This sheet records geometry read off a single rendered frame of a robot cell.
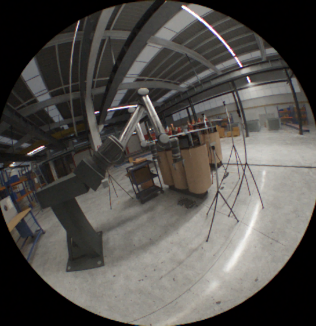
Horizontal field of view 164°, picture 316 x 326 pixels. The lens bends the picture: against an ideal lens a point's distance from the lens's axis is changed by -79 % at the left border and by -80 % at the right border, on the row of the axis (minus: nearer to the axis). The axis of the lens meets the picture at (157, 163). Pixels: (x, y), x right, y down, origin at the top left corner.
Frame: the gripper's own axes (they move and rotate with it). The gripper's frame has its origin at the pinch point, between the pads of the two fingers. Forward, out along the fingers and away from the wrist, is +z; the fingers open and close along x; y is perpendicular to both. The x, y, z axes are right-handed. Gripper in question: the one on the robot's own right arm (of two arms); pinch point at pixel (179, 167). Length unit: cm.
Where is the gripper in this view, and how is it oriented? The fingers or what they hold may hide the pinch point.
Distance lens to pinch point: 145.4
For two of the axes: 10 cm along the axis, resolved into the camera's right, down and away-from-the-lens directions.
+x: 8.7, -3.3, 3.7
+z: 2.7, 9.4, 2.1
